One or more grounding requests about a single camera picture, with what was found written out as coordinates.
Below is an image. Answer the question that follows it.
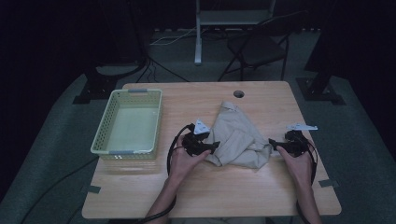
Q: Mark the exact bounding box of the person's left hand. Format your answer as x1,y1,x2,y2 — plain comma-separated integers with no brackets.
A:
168,135,212,185

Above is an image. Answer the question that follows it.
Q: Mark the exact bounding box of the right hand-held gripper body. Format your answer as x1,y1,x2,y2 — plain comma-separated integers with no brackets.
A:
284,122,318,157

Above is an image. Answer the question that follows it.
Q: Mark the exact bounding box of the black stand with base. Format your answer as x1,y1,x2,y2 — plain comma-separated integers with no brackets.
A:
72,0,149,105
294,0,347,106

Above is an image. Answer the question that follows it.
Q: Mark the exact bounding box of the white metal stand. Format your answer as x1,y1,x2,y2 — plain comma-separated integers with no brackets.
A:
193,0,277,66

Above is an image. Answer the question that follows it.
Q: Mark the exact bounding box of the light green plastic basket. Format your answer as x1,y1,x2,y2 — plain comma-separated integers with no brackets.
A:
90,88,163,161

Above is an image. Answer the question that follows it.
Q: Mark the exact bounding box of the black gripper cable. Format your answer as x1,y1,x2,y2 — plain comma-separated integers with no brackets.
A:
294,138,319,224
134,122,196,224

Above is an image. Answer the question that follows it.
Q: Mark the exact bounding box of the black folding chair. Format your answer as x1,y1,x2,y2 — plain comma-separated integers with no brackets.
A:
217,9,309,83

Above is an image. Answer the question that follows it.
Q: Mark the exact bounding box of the white floor cable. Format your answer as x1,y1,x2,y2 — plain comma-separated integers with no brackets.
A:
148,27,207,47

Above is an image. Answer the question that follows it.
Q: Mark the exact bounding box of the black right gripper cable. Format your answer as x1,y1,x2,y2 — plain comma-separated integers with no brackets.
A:
294,138,319,224

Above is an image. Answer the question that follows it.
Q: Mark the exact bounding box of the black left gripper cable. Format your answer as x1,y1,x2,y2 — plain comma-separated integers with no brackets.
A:
134,122,196,224

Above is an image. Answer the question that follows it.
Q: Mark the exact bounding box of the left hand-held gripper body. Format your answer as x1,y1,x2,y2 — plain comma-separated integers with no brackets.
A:
181,118,211,157

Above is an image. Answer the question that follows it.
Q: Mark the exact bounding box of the beige t-shirt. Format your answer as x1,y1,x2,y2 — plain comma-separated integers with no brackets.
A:
205,100,276,170

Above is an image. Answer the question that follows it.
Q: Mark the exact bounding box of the black floor cable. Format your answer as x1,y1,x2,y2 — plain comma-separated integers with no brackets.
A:
19,156,101,224
135,56,191,84

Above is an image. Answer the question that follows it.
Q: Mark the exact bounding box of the person's right hand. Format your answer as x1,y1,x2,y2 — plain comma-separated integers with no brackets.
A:
276,145,314,189

